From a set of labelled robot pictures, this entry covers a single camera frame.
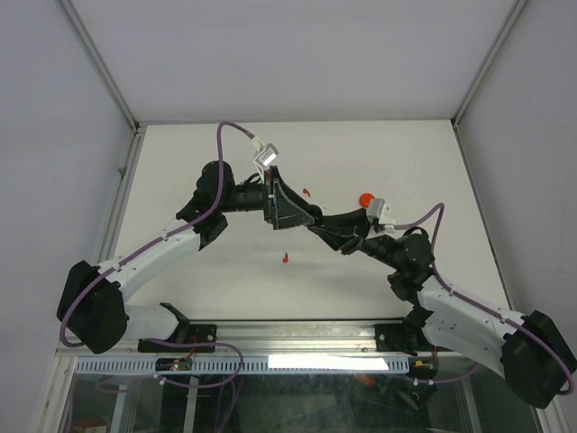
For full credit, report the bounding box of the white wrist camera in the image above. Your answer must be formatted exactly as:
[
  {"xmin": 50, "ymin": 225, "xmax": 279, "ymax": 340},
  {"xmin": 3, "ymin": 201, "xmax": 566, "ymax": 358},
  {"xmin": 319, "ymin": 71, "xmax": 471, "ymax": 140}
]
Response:
[
  {"xmin": 366, "ymin": 198, "xmax": 396, "ymax": 235},
  {"xmin": 251, "ymin": 136, "xmax": 279, "ymax": 178}
]

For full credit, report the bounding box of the orange round charging case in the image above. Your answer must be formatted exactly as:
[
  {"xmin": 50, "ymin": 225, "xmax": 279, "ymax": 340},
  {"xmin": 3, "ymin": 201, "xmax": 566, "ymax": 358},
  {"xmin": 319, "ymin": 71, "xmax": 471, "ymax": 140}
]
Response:
[{"xmin": 358, "ymin": 193, "xmax": 375, "ymax": 208}]

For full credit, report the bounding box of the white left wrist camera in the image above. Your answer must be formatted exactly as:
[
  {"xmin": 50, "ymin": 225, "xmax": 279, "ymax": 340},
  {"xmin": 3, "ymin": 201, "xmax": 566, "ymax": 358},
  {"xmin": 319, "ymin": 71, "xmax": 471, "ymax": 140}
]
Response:
[{"xmin": 251, "ymin": 136, "xmax": 279, "ymax": 178}]

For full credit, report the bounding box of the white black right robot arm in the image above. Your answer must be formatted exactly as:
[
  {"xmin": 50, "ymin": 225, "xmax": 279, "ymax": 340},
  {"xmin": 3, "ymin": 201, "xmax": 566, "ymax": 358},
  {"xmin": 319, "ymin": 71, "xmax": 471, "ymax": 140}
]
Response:
[{"xmin": 308, "ymin": 203, "xmax": 576, "ymax": 409}]

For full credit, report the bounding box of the black round charging case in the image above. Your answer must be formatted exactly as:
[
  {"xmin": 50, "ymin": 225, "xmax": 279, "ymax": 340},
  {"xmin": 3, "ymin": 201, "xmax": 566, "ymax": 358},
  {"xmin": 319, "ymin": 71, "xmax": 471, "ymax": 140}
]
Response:
[{"xmin": 311, "ymin": 216, "xmax": 324, "ymax": 227}]

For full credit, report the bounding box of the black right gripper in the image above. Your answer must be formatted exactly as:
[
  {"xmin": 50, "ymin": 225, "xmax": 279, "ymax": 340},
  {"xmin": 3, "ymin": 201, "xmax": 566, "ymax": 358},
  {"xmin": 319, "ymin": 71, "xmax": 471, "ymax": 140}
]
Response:
[{"xmin": 308, "ymin": 207, "xmax": 402, "ymax": 271}]

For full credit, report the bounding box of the left aluminium frame post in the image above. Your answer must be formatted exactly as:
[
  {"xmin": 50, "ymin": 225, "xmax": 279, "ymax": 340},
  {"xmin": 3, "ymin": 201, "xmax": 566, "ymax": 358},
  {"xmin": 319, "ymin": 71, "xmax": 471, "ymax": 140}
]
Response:
[{"xmin": 56, "ymin": 0, "xmax": 140, "ymax": 133}]

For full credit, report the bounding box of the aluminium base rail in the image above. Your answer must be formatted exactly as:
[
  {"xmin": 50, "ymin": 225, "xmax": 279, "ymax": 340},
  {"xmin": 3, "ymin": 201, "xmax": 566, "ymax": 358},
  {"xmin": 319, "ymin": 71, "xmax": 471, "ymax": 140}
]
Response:
[{"xmin": 191, "ymin": 318, "xmax": 433, "ymax": 356}]

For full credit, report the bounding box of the white slotted cable duct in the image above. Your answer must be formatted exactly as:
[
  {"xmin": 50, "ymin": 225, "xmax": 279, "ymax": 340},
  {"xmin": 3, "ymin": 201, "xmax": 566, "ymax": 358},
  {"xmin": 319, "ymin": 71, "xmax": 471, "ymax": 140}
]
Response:
[{"xmin": 76, "ymin": 355, "xmax": 409, "ymax": 376}]

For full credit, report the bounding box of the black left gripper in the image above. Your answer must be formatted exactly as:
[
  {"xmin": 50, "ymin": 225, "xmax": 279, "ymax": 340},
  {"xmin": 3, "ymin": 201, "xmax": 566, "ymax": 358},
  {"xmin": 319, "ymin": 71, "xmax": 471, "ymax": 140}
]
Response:
[{"xmin": 218, "ymin": 166, "xmax": 315, "ymax": 229}]

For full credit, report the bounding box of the aluminium corner frame post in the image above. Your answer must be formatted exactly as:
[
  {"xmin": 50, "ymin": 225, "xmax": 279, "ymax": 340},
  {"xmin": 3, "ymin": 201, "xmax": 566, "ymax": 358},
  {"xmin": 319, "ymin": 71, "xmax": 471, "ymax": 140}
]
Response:
[{"xmin": 451, "ymin": 0, "xmax": 529, "ymax": 130}]

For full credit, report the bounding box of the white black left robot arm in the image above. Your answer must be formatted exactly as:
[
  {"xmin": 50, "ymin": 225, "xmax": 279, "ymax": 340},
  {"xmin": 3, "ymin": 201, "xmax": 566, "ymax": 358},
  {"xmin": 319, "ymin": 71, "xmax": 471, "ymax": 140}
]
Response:
[{"xmin": 57, "ymin": 161, "xmax": 322, "ymax": 355}]

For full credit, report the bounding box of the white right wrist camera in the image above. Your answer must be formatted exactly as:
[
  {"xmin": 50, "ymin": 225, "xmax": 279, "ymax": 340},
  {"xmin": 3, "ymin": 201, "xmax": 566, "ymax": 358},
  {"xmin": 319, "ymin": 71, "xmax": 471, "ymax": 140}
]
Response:
[{"xmin": 366, "ymin": 198, "xmax": 396, "ymax": 235}]

